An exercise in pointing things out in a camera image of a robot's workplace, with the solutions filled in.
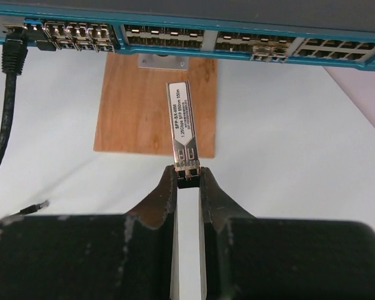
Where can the silver transceiver module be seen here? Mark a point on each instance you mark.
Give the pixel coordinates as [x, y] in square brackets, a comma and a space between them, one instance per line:
[183, 133]
[269, 54]

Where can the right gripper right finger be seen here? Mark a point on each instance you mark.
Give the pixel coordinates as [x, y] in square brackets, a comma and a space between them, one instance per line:
[248, 257]

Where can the dark grey network switch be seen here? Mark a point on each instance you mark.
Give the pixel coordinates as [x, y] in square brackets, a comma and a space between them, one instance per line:
[318, 33]

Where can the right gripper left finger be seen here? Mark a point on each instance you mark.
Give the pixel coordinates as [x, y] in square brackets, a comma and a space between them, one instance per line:
[133, 255]

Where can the wooden board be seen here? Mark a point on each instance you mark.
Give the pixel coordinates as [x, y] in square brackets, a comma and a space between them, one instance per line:
[133, 113]

